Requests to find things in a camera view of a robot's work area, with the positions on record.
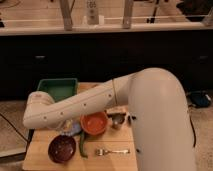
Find blue towel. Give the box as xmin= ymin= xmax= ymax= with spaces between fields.
xmin=61 ymin=121 xmax=82 ymax=136

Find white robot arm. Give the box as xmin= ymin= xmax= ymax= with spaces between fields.
xmin=23 ymin=68 xmax=197 ymax=171

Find purple bowl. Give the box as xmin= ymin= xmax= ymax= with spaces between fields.
xmin=48 ymin=135 xmax=76 ymax=163

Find orange bowl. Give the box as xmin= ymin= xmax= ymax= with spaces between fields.
xmin=80 ymin=112 xmax=108 ymax=136

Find green chili pepper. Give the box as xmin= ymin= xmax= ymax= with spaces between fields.
xmin=79 ymin=131 xmax=88 ymax=158

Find green plastic tray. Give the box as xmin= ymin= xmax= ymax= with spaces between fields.
xmin=37 ymin=78 xmax=78 ymax=102

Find silver fork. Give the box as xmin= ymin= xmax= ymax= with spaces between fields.
xmin=95 ymin=149 xmax=130 ymax=156

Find small metal cup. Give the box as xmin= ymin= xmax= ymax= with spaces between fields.
xmin=109 ymin=113 xmax=126 ymax=130

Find black white small object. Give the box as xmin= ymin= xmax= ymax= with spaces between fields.
xmin=127 ymin=115 xmax=136 ymax=125

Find dark blue floor device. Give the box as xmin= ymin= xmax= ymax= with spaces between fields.
xmin=190 ymin=92 xmax=211 ymax=108

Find left wooden post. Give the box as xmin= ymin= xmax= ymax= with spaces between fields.
xmin=59 ymin=0 xmax=72 ymax=31

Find wooden post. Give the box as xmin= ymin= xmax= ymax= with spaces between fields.
xmin=122 ymin=0 xmax=134 ymax=29
xmin=59 ymin=0 xmax=72 ymax=31

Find black floor cable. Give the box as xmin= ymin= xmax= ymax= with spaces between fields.
xmin=188 ymin=114 xmax=197 ymax=148

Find right wooden post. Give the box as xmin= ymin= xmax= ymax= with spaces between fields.
xmin=122 ymin=0 xmax=134 ymax=29

